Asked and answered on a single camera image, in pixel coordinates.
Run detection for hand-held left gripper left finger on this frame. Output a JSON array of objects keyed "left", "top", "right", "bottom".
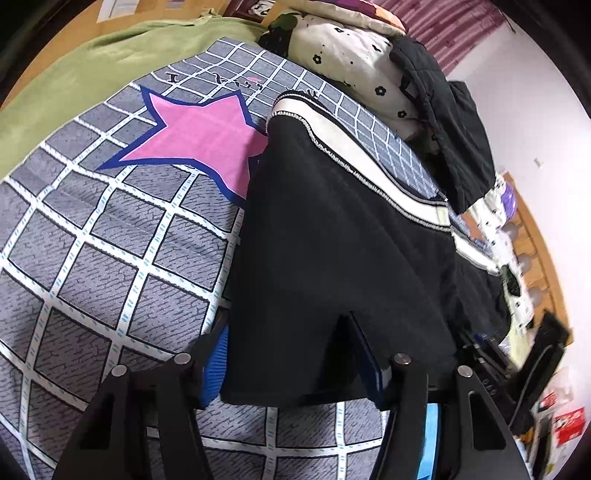
[{"left": 51, "top": 307, "right": 232, "bottom": 480}]

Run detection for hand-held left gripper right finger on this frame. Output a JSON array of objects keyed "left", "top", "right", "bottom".
[{"left": 338, "top": 312, "right": 532, "bottom": 480}]

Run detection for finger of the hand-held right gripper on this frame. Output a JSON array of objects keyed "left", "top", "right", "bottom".
[{"left": 459, "top": 331, "right": 517, "bottom": 386}]

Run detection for black pants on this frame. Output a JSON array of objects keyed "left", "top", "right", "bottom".
[{"left": 221, "top": 90, "right": 513, "bottom": 411}]

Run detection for white floral pillow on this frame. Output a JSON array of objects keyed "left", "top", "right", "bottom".
[{"left": 496, "top": 222, "right": 536, "bottom": 333}]

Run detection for red and white packet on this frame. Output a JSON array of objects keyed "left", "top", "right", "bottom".
[{"left": 554, "top": 408, "right": 586, "bottom": 439}]

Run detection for grey checked star blanket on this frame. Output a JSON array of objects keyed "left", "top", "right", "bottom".
[{"left": 0, "top": 37, "right": 462, "bottom": 480}]

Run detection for purple plush toy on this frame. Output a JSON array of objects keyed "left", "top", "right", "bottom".
[{"left": 498, "top": 181, "right": 517, "bottom": 217}]

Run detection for black jacket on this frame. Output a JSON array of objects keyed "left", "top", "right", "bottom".
[{"left": 390, "top": 37, "right": 497, "bottom": 214}]

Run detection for green bed sheet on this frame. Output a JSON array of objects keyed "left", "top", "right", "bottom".
[{"left": 0, "top": 16, "right": 273, "bottom": 178}]

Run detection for white floral quilt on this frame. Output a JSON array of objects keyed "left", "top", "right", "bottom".
[{"left": 259, "top": 9, "right": 439, "bottom": 155}]

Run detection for maroon striped curtain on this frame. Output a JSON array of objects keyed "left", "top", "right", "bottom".
[{"left": 379, "top": 0, "right": 506, "bottom": 77}]

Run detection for purple patterned pillow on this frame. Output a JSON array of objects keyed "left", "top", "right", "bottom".
[{"left": 318, "top": 0, "right": 407, "bottom": 33}]

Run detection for wooden bed frame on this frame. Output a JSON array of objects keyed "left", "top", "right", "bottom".
[{"left": 0, "top": 0, "right": 571, "bottom": 333}]

